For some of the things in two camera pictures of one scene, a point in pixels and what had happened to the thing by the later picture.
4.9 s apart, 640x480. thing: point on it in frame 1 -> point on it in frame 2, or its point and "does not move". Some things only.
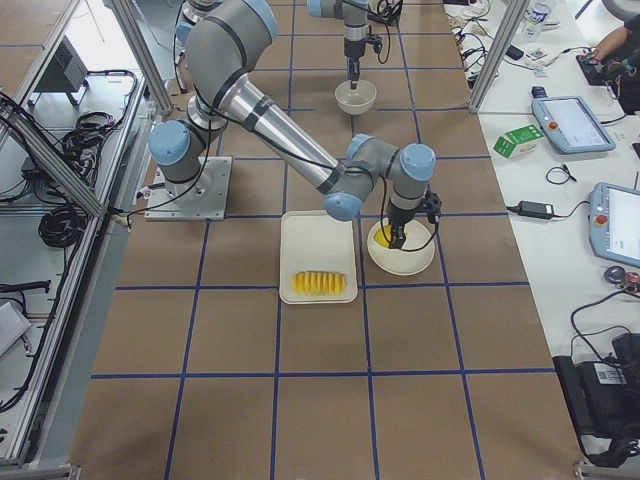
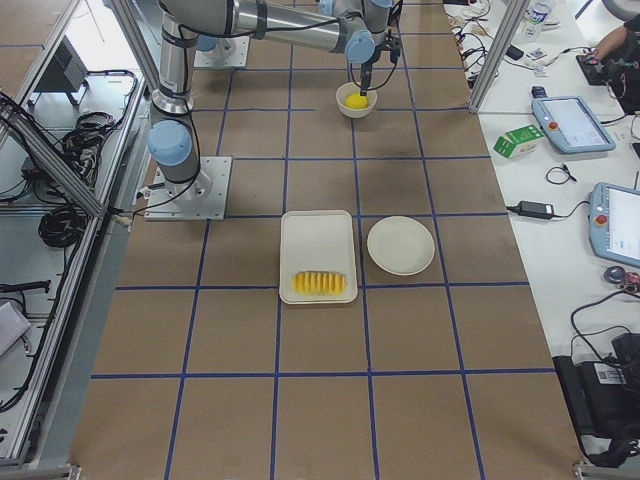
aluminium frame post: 513,16 does not move
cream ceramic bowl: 358,101 does not move
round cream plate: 417,234 does not move
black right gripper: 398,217 -> 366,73
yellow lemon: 380,238 -> 356,101
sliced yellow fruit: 318,283 does not move
